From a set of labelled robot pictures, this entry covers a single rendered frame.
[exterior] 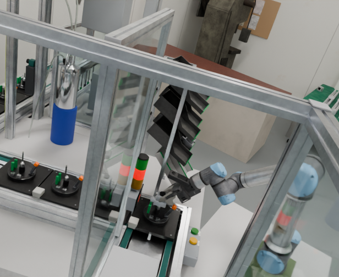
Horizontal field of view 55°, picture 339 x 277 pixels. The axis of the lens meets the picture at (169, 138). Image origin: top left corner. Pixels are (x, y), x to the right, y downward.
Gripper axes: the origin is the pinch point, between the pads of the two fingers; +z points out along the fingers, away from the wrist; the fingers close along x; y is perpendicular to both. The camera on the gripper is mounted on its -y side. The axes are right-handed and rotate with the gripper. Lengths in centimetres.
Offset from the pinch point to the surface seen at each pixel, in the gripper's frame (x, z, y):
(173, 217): 2.9, 4.2, 15.9
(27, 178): -4, 52, -46
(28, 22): -84, -52, -77
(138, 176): -21.5, -10.4, -22.8
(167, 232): -8.8, 5.2, 14.7
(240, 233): 21, -13, 55
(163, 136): 22.9, -11.2, -20.0
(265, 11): 672, -109, 37
